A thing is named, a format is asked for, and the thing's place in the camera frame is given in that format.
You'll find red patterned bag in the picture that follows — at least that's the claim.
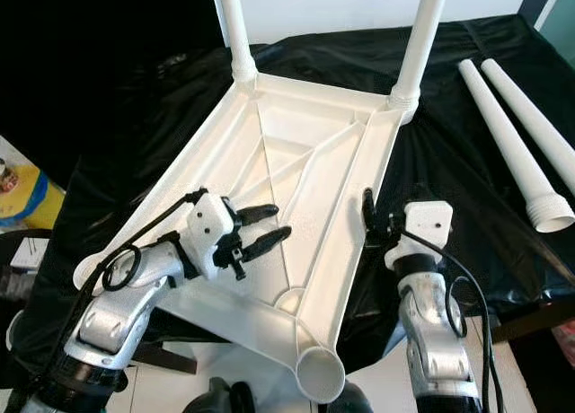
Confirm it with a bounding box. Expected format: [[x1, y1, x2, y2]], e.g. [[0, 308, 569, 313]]
[[553, 323, 575, 378]]

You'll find grey robot right leg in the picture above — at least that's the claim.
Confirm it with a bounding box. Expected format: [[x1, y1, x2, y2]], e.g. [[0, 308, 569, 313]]
[[328, 382, 374, 413]]

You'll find black plastic table cover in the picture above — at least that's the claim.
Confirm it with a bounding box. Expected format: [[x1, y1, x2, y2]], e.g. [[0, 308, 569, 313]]
[[0, 13, 575, 387]]

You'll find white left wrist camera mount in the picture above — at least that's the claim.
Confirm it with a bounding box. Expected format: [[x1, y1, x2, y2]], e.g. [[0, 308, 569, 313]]
[[184, 191, 245, 279]]

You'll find white plastic table leg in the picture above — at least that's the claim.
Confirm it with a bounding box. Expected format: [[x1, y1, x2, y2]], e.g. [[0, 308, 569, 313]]
[[481, 57, 575, 182], [456, 58, 575, 234], [386, 0, 452, 125], [220, 0, 259, 83]]

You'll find brown wooden table beam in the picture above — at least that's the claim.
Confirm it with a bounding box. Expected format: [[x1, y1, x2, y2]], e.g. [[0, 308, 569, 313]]
[[135, 341, 199, 373], [494, 301, 575, 342]]

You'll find yellow and blue box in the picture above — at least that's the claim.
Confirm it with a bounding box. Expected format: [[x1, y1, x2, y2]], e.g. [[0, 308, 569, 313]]
[[0, 162, 66, 230]]

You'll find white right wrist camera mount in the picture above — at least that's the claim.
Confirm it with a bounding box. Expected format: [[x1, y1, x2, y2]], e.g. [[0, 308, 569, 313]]
[[385, 200, 453, 270]]

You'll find grey robot left leg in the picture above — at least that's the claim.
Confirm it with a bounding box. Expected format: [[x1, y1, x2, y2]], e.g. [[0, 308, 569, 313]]
[[184, 377, 252, 413]]

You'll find small white box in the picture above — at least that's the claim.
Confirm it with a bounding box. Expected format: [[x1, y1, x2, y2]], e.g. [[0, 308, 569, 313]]
[[9, 238, 46, 270]]

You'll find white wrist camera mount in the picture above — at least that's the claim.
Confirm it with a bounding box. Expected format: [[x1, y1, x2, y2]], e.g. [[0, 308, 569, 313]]
[[385, 200, 453, 270], [184, 191, 245, 279]]

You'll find grey robot leg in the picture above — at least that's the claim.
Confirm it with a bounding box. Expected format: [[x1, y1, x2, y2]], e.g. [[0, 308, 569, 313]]
[[328, 382, 374, 413], [184, 377, 252, 413]]

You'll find black equipment bag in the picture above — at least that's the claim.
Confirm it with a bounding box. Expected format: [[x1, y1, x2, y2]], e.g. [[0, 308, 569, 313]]
[[0, 229, 55, 360]]

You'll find white curved strap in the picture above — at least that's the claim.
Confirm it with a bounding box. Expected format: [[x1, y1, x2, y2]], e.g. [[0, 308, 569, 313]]
[[4, 310, 28, 351]]

